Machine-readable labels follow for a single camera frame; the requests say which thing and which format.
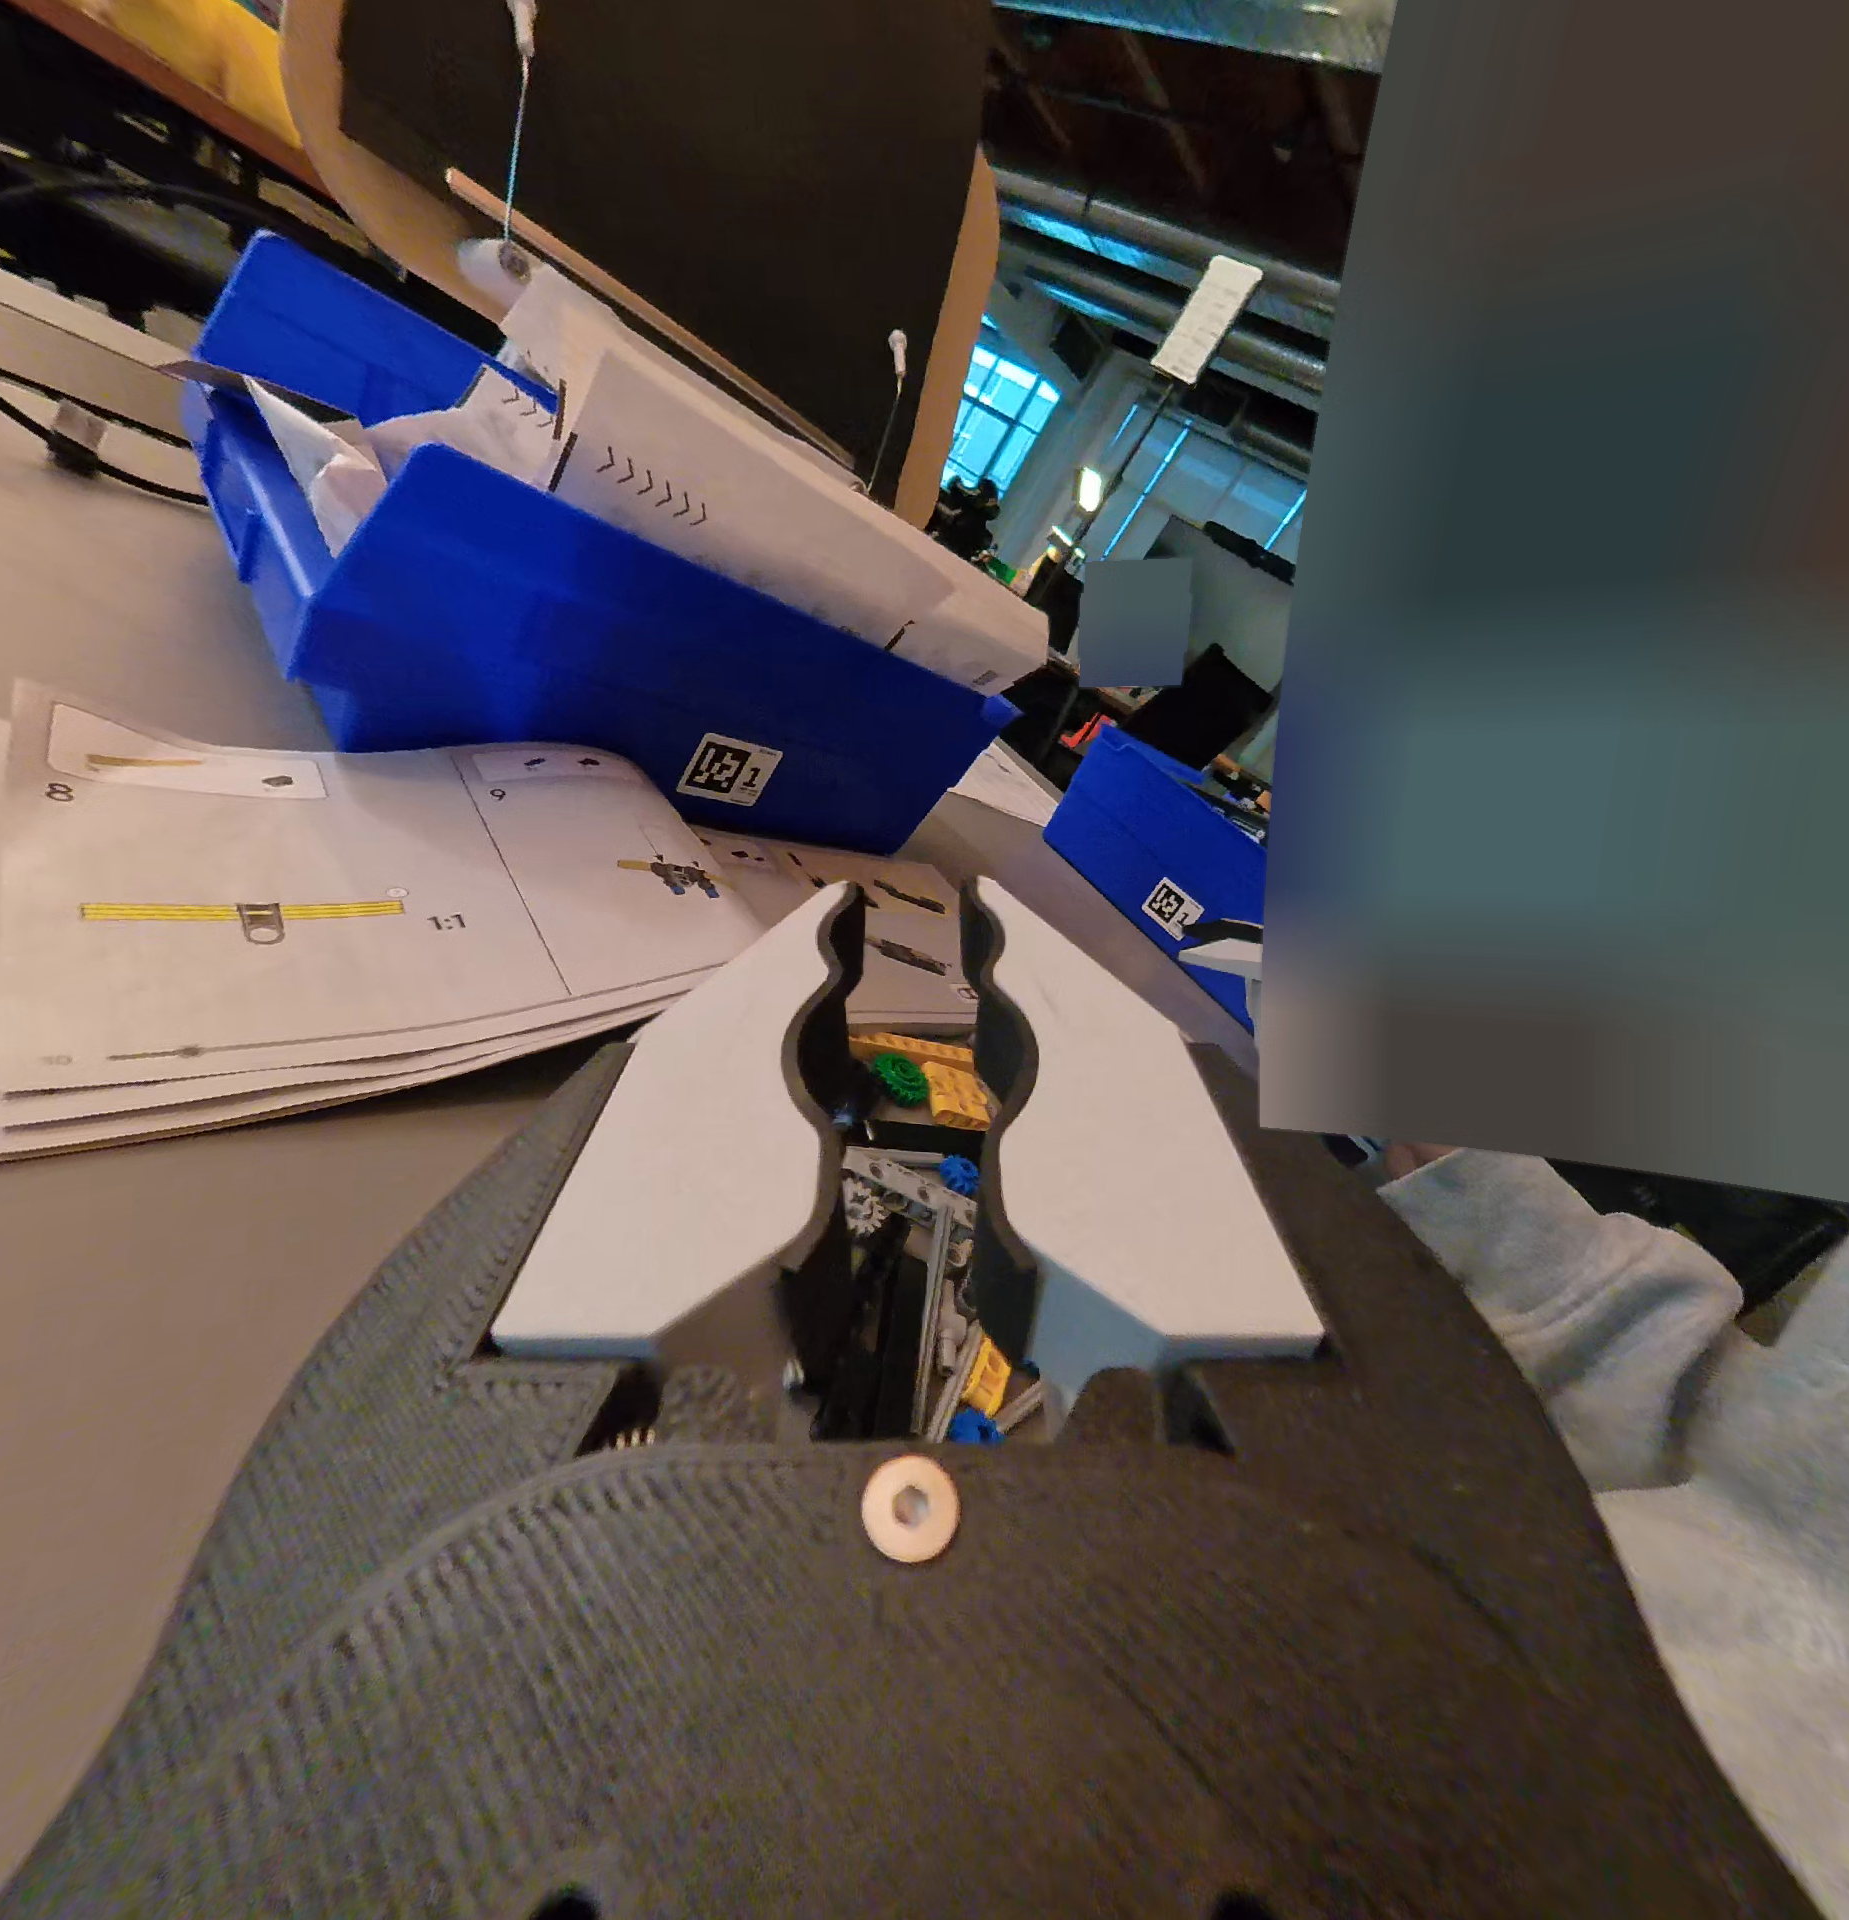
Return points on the white hanging light panel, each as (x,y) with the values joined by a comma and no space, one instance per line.
(1210,315)

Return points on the person's right forearm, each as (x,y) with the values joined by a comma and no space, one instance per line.
(1583,1320)

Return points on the crumpled white paper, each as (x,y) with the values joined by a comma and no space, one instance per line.
(339,466)

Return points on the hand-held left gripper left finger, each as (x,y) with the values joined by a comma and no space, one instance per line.
(685,1169)

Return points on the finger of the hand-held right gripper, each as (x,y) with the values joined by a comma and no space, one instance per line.
(1225,945)

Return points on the white paper sheet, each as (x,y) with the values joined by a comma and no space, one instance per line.
(1006,781)

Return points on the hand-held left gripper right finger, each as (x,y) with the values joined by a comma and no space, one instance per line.
(1135,1186)

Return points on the black background machine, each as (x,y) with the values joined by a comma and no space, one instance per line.
(968,519)

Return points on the blue plastic bin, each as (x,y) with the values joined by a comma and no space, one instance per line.
(564,645)
(1119,839)

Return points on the lego instruction booklet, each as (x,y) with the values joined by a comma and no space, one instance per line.
(264,977)

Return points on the grey lego technic assembly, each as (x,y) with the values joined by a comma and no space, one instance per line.
(910,1186)

